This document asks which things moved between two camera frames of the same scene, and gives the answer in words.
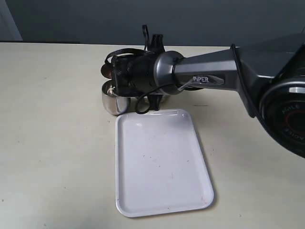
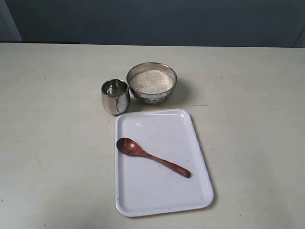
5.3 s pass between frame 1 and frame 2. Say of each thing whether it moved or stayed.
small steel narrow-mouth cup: stayed
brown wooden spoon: moved
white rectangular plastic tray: stayed
